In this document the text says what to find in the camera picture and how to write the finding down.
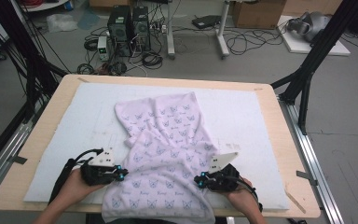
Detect flat black device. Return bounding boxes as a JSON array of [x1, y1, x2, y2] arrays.
[[191, 14, 223, 30]]

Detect clear plastic bag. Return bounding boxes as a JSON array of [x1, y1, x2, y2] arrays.
[[46, 12, 78, 34]]

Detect black tape strip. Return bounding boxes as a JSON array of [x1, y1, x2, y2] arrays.
[[10, 155, 28, 165], [296, 170, 319, 187]]

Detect wide black computer tower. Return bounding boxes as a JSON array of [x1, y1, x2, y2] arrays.
[[106, 5, 134, 58]]

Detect aluminium rail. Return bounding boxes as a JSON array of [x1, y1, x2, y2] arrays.
[[0, 104, 45, 203], [278, 97, 345, 224]]

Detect loose black floor cables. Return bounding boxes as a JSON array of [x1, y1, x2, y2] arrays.
[[223, 27, 285, 56]]

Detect black sleeved left gripper cable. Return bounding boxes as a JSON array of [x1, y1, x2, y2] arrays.
[[48, 147, 105, 206]]

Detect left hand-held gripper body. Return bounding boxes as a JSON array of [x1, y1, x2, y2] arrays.
[[80, 147, 120, 187]]

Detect black cable coil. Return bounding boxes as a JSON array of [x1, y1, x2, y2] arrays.
[[141, 50, 164, 70]]

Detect white floor board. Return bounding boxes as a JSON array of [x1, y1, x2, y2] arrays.
[[276, 15, 351, 57]]

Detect white desk leg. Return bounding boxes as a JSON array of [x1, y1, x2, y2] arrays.
[[215, 0, 231, 60], [166, 0, 176, 60]]

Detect narrow black computer tower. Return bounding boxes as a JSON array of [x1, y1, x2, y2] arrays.
[[131, 5, 152, 52]]

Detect large cardboard box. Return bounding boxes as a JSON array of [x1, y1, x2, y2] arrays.
[[231, 0, 287, 30]]

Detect round black floor device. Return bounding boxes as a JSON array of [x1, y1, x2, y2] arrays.
[[110, 61, 129, 77]]

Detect pale pink printed towel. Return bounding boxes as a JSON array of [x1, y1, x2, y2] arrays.
[[101, 91, 218, 224]]

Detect black frame stand with cables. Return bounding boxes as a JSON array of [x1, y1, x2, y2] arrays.
[[0, 0, 69, 124]]

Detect person's left hand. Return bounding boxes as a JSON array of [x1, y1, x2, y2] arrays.
[[60, 169, 106, 207]]

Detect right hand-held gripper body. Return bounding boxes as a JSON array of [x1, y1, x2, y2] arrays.
[[205, 151, 241, 192]]

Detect white grid mat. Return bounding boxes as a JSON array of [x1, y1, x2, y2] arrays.
[[23, 82, 290, 210]]

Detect grey helmet-shaped device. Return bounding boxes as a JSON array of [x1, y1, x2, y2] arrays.
[[287, 11, 332, 43]]

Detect person's right hand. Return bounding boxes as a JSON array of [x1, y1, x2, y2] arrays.
[[223, 177, 260, 216]]

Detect white power supply box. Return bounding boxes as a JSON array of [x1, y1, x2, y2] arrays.
[[97, 35, 110, 62]]

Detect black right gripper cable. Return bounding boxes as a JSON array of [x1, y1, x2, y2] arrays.
[[227, 175, 264, 213]]

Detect thin wooden stick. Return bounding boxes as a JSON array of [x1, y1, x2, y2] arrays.
[[283, 186, 307, 215]]

